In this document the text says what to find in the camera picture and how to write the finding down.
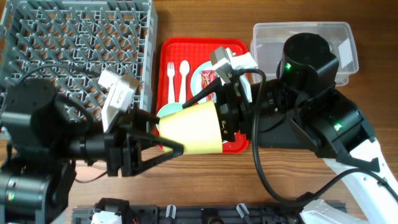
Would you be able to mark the light blue plate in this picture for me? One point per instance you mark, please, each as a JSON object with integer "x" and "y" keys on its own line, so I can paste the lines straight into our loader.
{"x": 195, "y": 84}

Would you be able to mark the clear plastic bin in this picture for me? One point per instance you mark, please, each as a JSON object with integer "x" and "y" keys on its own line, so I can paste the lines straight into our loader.
{"x": 269, "y": 38}

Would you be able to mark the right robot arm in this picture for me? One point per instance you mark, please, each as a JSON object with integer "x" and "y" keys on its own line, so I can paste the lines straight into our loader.
{"x": 326, "y": 122}

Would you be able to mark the cream plastic fork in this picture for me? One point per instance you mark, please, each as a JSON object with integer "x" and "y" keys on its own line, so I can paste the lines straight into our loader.
{"x": 171, "y": 74}

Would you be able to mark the cream plastic spoon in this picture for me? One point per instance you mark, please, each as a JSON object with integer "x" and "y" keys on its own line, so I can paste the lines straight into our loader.
{"x": 184, "y": 71}

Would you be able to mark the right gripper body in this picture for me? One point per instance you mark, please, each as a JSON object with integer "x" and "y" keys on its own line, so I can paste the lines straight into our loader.
{"x": 242, "y": 114}

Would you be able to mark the red snack wrapper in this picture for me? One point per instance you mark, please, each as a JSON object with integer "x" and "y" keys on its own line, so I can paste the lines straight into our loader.
{"x": 207, "y": 76}

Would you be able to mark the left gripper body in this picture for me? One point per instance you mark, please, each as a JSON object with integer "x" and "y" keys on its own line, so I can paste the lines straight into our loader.
{"x": 117, "y": 137}

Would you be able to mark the red plastic tray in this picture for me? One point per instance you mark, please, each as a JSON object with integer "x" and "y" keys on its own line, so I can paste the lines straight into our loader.
{"x": 197, "y": 52}

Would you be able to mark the green bowl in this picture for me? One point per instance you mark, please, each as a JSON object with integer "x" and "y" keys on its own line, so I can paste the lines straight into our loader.
{"x": 169, "y": 108}

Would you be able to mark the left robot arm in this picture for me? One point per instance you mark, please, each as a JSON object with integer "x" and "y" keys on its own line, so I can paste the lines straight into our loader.
{"x": 40, "y": 167}

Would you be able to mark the yellow cup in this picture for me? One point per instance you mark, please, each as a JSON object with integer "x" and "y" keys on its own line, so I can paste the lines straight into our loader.
{"x": 198, "y": 130}

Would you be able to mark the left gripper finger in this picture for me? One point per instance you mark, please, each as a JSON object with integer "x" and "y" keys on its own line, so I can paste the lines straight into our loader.
{"x": 142, "y": 117}
{"x": 136, "y": 142}

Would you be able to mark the grey dishwasher rack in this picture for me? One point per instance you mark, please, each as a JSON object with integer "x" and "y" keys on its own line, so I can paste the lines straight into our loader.
{"x": 63, "y": 41}

